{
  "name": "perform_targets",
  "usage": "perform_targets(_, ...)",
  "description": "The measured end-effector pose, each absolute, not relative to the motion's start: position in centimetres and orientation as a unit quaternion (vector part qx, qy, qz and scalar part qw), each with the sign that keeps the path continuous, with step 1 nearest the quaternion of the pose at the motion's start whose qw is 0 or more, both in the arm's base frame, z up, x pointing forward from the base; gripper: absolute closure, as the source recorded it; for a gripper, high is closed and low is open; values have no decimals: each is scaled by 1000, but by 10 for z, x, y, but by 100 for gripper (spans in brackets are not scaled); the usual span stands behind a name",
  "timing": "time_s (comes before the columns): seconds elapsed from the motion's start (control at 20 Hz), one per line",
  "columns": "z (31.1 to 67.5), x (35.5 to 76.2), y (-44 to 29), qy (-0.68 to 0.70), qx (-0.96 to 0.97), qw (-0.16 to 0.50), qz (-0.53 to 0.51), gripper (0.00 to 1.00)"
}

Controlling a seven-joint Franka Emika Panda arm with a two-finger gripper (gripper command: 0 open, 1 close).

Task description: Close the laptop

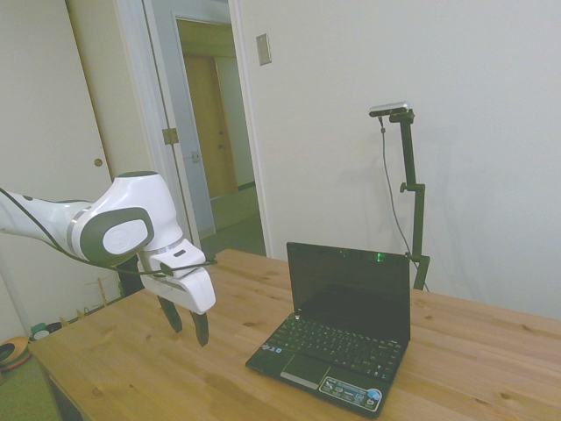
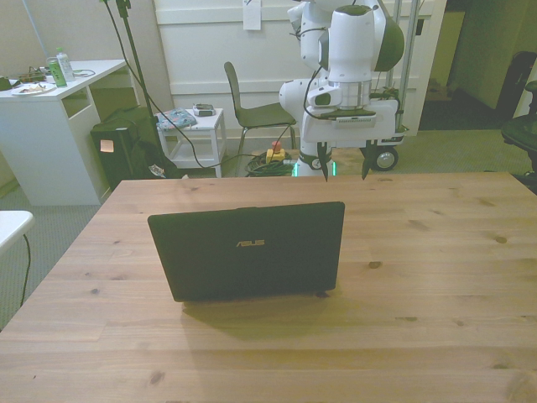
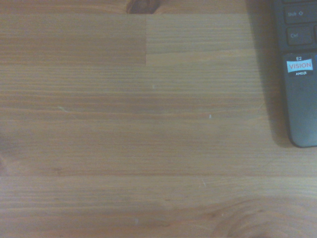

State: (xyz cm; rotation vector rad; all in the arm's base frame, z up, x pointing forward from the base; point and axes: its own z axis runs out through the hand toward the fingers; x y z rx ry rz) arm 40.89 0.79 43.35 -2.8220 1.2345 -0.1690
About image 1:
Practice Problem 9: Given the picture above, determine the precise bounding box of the orange green bowl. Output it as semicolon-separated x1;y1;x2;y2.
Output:
0;336;32;366

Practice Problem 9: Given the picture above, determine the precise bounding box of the white open door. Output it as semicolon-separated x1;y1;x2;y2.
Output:
143;0;217;241

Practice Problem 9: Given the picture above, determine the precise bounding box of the grey camera cable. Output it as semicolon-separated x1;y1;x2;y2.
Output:
378;116;415;260

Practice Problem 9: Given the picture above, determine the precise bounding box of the black tower speaker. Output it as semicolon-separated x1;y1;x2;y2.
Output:
117;257;145;300

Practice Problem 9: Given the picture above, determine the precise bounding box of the black camera stand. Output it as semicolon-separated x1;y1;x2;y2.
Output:
388;109;431;291

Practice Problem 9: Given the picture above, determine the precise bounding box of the silver camera on stand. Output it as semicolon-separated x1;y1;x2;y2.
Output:
368;101;412;118

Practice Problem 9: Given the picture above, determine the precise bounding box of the beige wall switch plate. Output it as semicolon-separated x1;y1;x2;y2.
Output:
255;32;272;67

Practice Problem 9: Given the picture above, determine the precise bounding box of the wooden hallway door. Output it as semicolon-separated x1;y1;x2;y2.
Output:
183;54;238;199

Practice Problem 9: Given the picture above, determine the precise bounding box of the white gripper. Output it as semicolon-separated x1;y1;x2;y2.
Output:
139;256;217;348

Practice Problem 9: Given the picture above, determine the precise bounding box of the small wooden rack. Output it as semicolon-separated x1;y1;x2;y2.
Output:
82;275;113;315

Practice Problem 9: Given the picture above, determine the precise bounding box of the small black laptop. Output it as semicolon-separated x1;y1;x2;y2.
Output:
244;240;413;418

